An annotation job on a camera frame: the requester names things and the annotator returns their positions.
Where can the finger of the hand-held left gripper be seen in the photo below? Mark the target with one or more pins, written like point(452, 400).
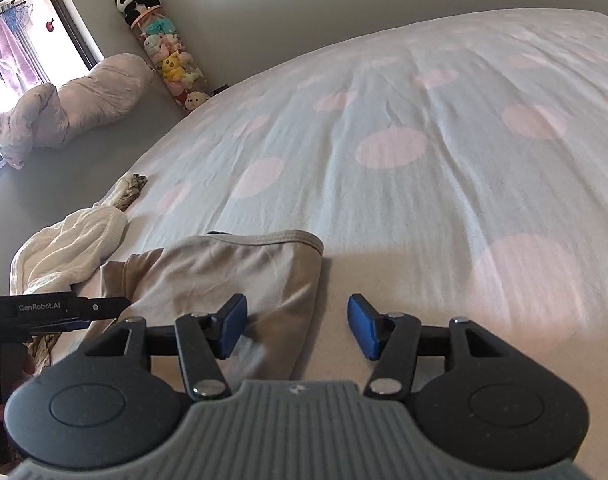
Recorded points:
point(73, 327)
point(106, 306)

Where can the beige striped garment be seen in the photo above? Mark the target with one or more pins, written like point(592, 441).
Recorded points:
point(44, 352)

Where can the window with dark frame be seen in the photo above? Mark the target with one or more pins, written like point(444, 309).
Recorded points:
point(28, 20)

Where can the taupe shirt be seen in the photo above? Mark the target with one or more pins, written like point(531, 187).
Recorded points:
point(244, 270)

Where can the white crinkled garment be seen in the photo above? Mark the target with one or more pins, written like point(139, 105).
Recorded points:
point(68, 245)

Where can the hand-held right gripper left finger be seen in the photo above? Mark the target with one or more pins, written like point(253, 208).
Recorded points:
point(231, 325)

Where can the purple hanging garment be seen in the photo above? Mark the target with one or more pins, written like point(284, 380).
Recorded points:
point(16, 55)

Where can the bed with pink dotted sheet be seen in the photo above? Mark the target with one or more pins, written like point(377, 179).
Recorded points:
point(434, 185)

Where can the dark wall socket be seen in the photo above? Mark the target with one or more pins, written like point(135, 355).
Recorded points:
point(220, 89)

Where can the clear tube of plush toys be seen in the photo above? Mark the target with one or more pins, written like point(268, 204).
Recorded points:
point(176, 65)

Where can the panda plush toy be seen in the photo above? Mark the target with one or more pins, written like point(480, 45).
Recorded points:
point(133, 5)

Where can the small olive striped cloth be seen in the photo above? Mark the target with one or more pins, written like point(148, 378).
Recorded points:
point(131, 190)

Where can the pink rolled quilt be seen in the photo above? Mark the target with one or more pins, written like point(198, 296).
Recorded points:
point(83, 100)

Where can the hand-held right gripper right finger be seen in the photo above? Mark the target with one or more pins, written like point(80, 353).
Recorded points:
point(365, 325)

